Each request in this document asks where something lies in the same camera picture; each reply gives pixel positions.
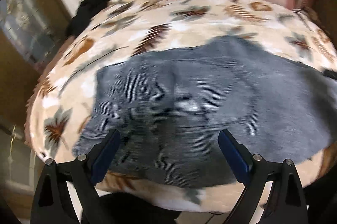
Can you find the leaf print fleece blanket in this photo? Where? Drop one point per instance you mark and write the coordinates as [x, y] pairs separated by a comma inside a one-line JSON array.
[[184, 26]]

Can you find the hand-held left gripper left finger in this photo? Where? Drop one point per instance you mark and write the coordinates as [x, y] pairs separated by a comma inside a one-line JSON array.
[[105, 158]]

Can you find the wooden glass-door cabinet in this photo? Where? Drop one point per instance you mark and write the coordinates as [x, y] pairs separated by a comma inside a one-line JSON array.
[[29, 21]]

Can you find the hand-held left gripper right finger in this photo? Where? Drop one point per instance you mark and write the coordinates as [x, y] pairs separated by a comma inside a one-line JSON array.
[[235, 158]]

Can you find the dark cloth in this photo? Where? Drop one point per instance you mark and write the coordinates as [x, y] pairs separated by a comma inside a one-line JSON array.
[[131, 209]]

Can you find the black cloth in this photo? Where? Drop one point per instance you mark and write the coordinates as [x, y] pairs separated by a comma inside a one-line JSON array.
[[87, 13]]

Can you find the blue denim pants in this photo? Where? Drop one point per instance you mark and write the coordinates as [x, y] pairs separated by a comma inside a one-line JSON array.
[[171, 97]]

